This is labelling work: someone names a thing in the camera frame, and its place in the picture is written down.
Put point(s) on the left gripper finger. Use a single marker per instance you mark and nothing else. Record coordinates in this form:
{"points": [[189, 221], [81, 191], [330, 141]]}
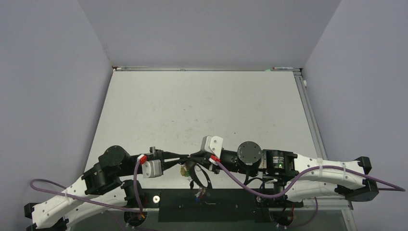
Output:
{"points": [[169, 155], [169, 164]]}

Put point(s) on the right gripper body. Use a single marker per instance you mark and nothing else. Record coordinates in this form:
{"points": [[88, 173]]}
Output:
{"points": [[229, 159]]}

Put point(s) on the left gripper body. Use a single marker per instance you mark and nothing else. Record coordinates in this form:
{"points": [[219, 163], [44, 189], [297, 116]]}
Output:
{"points": [[153, 150]]}

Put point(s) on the yellow key tag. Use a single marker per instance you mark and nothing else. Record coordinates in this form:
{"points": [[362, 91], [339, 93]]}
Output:
{"points": [[184, 172]]}

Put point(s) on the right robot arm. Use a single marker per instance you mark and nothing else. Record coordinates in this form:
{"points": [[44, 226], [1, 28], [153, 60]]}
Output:
{"points": [[285, 176]]}

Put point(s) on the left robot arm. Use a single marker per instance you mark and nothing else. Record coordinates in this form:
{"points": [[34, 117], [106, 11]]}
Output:
{"points": [[112, 183]]}

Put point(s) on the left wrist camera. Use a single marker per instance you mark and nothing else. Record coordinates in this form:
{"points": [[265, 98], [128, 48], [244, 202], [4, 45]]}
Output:
{"points": [[152, 169]]}

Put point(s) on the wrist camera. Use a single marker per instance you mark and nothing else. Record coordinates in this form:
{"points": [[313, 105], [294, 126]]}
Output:
{"points": [[152, 169], [212, 145]]}

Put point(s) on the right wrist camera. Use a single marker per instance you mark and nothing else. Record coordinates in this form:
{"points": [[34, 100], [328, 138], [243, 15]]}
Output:
{"points": [[212, 145]]}

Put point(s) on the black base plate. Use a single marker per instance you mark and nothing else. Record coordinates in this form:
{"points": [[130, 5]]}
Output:
{"points": [[212, 214]]}

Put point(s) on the right aluminium rail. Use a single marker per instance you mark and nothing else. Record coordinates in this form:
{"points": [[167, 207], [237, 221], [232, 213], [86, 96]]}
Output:
{"points": [[312, 123]]}

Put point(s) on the aluminium rail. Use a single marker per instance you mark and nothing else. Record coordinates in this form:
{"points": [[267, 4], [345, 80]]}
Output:
{"points": [[312, 123], [146, 68], [237, 198]]}

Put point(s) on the back aluminium rail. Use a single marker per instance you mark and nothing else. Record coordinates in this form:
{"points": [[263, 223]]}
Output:
{"points": [[146, 68]]}

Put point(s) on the front aluminium rail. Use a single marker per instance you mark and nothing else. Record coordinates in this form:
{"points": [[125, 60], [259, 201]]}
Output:
{"points": [[237, 198]]}

